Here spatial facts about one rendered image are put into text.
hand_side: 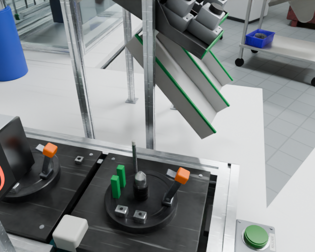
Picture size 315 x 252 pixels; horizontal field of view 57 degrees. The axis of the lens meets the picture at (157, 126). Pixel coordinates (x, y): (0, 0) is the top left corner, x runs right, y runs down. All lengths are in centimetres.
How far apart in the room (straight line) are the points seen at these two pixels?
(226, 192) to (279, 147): 177
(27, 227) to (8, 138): 28
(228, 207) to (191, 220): 9
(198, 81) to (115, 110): 38
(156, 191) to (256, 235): 19
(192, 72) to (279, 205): 39
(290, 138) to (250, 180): 171
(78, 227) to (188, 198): 21
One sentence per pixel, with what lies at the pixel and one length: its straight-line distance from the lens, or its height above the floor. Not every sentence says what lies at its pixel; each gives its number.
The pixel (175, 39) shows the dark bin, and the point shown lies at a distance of 61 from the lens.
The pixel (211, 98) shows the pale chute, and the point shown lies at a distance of 78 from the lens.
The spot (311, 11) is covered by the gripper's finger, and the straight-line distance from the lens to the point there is 57.
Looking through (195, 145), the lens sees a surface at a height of 86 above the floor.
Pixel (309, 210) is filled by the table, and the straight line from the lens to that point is 80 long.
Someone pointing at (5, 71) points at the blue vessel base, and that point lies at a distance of 135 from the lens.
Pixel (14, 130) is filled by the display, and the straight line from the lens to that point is 36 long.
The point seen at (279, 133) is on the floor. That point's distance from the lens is 252.
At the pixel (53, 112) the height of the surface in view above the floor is 86.
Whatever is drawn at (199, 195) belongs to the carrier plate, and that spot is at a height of 97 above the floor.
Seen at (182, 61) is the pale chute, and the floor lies 112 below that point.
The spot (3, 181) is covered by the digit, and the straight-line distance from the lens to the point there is 36.
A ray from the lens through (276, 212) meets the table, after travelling 76.
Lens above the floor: 142
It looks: 36 degrees down
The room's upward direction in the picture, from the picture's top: straight up
